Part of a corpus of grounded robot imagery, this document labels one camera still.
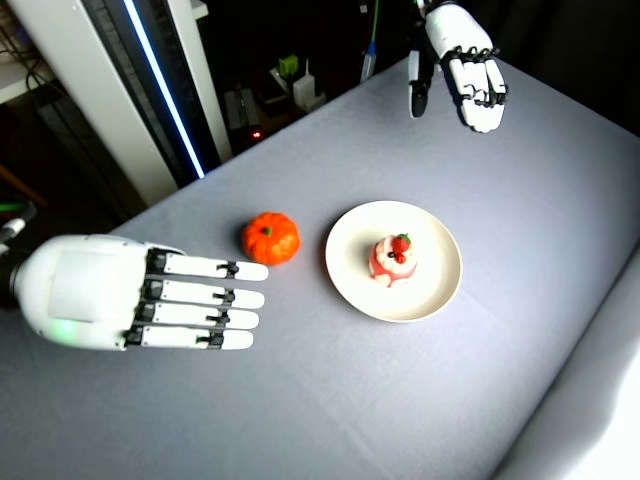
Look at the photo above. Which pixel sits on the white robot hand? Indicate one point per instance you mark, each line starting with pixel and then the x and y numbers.
pixel 95 285
pixel 457 30

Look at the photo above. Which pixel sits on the orange toy pumpkin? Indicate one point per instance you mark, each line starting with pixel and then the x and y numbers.
pixel 271 238

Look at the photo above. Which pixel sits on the strawberry topped cupcake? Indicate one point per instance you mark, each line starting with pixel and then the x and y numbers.
pixel 393 262

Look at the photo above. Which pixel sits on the cream round plate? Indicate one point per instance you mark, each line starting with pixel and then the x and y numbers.
pixel 425 295

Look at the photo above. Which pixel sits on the white plastic bottle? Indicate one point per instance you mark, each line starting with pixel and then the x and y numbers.
pixel 306 90

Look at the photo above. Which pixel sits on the small green box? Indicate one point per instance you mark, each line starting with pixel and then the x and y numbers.
pixel 288 65

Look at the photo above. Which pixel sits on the white column with blue light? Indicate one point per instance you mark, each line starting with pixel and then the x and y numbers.
pixel 100 90

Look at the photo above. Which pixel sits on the power strip with red light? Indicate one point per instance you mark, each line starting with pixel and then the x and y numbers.
pixel 242 112

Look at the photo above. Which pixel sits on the grey table cloth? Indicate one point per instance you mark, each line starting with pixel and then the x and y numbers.
pixel 350 390

